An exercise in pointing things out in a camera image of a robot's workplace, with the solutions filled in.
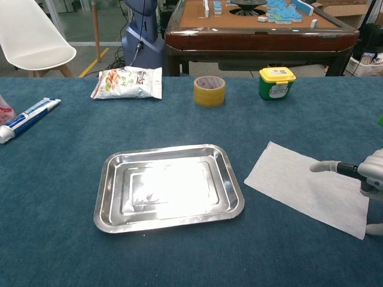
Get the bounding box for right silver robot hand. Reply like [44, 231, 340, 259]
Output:
[310, 148, 383, 237]

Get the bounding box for white cloth sheet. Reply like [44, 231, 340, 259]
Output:
[244, 141, 370, 240]

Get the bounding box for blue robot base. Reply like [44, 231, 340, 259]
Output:
[121, 0, 165, 74]

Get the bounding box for rectangular steel tray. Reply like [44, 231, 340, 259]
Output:
[93, 144, 245, 234]

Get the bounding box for white storage box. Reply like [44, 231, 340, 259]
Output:
[348, 52, 383, 77]

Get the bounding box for green container yellow lid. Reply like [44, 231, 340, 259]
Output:
[258, 67, 297, 101]

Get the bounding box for cardboard box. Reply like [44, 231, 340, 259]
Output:
[317, 0, 369, 17]

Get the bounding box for brown mahjong table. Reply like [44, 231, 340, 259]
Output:
[164, 0, 360, 77]

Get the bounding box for long mahjong tile row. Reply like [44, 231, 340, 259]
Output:
[294, 0, 314, 16]

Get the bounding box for yellow tape roll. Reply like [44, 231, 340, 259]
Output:
[193, 75, 227, 107]

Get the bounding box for blue mahjong tile pile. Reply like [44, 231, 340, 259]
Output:
[265, 0, 303, 24]

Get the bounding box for black mahjong table dome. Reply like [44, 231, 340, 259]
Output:
[229, 0, 268, 16]

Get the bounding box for white snack bag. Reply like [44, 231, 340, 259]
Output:
[90, 66, 163, 100]

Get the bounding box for blue white toothpaste tube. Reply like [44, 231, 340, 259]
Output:
[0, 97, 62, 145]

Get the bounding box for white chair wooden legs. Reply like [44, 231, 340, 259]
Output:
[0, 0, 77, 78]

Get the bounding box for black floor cable bundle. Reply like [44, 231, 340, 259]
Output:
[110, 44, 125, 70]

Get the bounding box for wooden post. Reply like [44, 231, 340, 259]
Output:
[92, 0, 102, 63]

